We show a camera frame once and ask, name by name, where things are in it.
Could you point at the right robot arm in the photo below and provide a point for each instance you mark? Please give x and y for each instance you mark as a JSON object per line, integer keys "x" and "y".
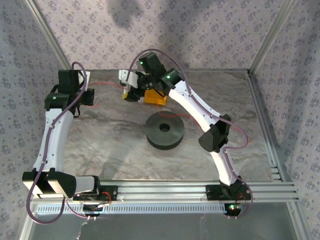
{"x": 195, "y": 110}

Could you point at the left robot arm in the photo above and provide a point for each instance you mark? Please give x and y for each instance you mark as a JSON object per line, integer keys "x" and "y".
{"x": 55, "y": 140}

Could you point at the yellow plastic bin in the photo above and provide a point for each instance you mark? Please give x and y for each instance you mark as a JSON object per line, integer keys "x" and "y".
{"x": 155, "y": 100}

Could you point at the aluminium frame rail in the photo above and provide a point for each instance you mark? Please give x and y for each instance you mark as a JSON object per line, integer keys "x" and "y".
{"x": 212, "y": 70}
{"x": 262, "y": 112}

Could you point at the aluminium frame post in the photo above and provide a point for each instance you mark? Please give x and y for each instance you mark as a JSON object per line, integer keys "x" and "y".
{"x": 272, "y": 35}
{"x": 51, "y": 35}

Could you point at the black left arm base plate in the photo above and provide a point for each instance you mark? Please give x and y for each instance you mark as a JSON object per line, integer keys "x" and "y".
{"x": 113, "y": 192}

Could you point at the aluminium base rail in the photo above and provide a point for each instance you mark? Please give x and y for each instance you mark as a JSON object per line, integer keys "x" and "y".
{"x": 162, "y": 191}

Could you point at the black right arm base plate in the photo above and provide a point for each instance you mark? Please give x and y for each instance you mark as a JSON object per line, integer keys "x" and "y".
{"x": 212, "y": 192}

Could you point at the aluminium frame leg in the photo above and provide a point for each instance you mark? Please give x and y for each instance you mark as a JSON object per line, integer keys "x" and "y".
{"x": 297, "y": 220}
{"x": 26, "y": 225}

